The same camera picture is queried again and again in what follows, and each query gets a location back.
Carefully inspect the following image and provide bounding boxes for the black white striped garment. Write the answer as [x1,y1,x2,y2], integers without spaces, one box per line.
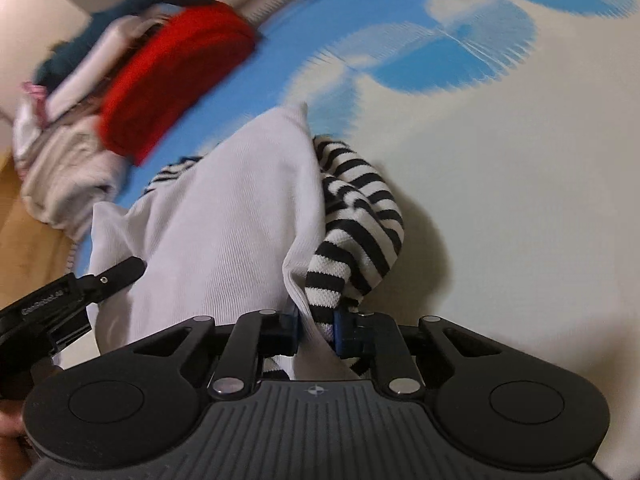
[89,104,405,380]

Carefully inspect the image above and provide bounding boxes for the white pink folded clothes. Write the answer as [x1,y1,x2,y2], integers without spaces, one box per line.
[46,15,167,122]

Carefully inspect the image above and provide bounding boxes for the person's left hand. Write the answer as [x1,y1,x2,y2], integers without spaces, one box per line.
[0,400,32,480]

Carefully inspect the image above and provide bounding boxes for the cream folded blanket stack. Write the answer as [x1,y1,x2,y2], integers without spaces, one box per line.
[12,82,128,242]

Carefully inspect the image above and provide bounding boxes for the blue cream patterned bedspread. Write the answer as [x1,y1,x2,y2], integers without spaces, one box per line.
[64,0,640,476]

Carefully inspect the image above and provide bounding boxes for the red folded blanket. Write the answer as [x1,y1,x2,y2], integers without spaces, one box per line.
[98,3,257,166]

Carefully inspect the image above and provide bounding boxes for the wooden bed frame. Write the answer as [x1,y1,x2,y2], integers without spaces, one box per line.
[0,150,74,309]

